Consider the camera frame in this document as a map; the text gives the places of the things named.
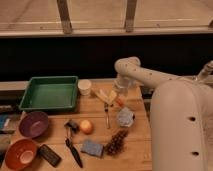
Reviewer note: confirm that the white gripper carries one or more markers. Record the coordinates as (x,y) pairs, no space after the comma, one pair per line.
(121,85)

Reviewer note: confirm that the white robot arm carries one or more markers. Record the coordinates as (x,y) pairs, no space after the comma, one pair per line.
(177,108)

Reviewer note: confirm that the white paper cup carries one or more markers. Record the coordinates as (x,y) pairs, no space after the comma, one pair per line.
(84,86)

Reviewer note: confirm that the wooden spatula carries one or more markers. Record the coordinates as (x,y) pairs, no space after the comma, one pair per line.
(103,98)

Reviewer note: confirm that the metal fork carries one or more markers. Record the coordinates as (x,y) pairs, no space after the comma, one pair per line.
(107,115)

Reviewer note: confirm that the crumpled clear plastic container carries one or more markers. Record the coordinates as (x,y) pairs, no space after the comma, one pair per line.
(125,117)

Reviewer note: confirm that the wooden cutting board table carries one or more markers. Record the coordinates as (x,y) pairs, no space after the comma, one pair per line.
(136,155)

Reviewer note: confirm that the orange apple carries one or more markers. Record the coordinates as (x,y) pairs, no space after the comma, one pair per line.
(86,126)

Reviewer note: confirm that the small dark toy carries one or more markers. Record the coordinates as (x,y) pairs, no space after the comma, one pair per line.
(71,128)

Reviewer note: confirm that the brown pine cone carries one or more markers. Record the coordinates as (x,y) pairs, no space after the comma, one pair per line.
(116,144)

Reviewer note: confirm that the blue sponge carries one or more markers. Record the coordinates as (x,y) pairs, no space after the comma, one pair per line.
(92,148)

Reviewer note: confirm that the green plastic tray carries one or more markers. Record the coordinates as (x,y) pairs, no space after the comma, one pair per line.
(51,93)

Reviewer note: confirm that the purple bowl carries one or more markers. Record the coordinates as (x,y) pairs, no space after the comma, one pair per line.
(34,124)

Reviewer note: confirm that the black remote control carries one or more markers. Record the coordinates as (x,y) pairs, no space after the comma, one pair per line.
(49,155)

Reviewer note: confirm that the orange bowl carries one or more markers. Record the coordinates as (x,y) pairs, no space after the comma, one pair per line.
(20,154)

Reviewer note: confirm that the black handled knife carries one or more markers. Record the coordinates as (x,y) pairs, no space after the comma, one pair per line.
(74,152)

